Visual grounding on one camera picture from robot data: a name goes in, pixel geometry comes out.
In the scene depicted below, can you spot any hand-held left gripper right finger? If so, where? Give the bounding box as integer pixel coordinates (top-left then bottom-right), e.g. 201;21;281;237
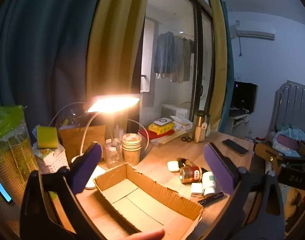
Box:
204;142;285;240

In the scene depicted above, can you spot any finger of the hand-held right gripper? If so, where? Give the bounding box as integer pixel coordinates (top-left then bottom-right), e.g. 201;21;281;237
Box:
254;142;305;167

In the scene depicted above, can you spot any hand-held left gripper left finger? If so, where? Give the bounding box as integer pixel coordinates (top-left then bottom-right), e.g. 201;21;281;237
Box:
20;142;104;240

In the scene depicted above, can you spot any white medicine bottle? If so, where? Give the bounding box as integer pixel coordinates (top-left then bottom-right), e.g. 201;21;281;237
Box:
202;171;216;197

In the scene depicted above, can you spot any black pen tube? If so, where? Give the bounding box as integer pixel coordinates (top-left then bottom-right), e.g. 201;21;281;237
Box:
197;191;224;204

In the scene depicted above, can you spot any white charger block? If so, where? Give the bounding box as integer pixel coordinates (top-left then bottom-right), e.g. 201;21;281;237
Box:
190;182;203;197

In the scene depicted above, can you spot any brown tin can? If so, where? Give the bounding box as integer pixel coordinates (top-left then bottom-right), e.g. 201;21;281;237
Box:
179;165;203;184

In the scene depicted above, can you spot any white earbuds case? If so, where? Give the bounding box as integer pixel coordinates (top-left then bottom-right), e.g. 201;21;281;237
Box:
167;160;180;173

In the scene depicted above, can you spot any cardboard box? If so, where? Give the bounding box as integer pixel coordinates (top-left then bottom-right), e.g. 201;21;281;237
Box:
93;162;204;238

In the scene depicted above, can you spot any person's right forearm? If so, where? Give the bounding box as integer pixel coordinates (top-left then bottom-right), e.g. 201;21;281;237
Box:
285;187;305;218

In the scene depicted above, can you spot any person's left hand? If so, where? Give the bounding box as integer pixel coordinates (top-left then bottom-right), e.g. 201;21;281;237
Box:
129;229;165;240

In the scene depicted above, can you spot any black smartphone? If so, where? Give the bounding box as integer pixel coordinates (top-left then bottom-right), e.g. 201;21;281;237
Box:
222;139;250;157

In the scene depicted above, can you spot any brown lamp carton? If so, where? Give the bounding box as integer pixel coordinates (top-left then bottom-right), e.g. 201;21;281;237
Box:
59;124;107;160

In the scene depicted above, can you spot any clear glass jar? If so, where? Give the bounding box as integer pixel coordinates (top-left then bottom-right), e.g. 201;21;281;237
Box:
105;138;123;169

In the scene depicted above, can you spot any light blue plastic bag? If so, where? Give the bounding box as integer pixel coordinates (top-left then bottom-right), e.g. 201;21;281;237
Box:
272;126;305;155

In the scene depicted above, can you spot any white perforated plastic basket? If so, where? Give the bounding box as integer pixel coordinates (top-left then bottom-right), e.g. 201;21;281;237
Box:
33;142;69;174

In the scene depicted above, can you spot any white television stand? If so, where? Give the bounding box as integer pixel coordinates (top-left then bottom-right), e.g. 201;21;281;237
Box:
229;112;250;135

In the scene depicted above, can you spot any steel tumbler with tag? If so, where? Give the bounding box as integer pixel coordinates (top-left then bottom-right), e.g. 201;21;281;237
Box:
192;110;211;143

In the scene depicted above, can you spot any stack of brown paper cups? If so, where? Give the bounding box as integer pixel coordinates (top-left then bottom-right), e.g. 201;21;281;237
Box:
122;133;142;167

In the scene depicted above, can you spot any yellow sponge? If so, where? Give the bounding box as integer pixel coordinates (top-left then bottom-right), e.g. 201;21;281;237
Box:
36;126;59;149

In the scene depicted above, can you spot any beige flat board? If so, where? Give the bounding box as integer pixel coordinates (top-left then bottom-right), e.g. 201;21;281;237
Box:
152;130;189;145

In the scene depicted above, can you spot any black television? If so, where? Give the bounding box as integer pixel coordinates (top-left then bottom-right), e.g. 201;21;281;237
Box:
230;81;258;113

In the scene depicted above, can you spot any white tissue pack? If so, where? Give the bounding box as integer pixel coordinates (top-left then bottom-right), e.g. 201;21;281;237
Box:
171;116;193;130

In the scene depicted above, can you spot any grey bed headboard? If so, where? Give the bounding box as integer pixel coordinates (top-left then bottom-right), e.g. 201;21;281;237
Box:
275;80;305;135

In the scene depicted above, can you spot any white desk lamp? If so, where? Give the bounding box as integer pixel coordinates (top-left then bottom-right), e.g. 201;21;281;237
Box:
71;95;140;190

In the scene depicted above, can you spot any red book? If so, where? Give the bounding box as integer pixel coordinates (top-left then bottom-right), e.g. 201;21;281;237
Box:
139;129;175;140

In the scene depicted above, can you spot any yellow flat box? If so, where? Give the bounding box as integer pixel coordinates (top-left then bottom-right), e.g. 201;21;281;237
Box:
148;122;175;134

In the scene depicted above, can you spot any white oval device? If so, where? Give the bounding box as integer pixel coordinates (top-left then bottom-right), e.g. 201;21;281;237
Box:
154;117;173;127

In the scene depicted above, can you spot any white box appliance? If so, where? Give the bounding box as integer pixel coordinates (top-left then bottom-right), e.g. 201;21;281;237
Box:
160;104;189;119

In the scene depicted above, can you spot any green paper cup package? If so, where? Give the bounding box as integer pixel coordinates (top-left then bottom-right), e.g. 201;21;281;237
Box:
0;105;39;205

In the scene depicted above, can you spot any tablet with lit screen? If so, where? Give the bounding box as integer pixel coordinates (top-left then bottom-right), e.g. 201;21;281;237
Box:
0;169;14;204

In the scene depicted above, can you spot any narrow teal curtain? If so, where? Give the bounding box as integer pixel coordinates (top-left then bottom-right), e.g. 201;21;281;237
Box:
221;1;235;133

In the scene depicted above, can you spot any narrow yellow curtain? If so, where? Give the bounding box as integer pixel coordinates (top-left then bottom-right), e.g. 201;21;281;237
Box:
208;0;228;132

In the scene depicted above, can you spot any hanging beige shirt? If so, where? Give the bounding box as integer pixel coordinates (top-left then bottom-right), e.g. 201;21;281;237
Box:
171;35;195;83

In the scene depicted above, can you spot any white air conditioner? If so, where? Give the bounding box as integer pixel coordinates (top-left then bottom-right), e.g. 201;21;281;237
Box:
236;30;276;40

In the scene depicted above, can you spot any wide teal curtain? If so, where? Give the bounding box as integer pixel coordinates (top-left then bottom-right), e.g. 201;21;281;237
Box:
0;0;103;135

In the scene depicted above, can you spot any wide yellow curtain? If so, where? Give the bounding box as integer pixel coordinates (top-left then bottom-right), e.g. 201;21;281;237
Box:
86;0;153;100

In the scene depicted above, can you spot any hanging blue shirt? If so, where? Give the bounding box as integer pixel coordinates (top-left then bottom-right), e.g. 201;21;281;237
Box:
153;31;175;74

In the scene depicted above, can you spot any black sliding door frame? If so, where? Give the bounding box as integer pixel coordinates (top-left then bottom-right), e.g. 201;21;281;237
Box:
192;0;215;133

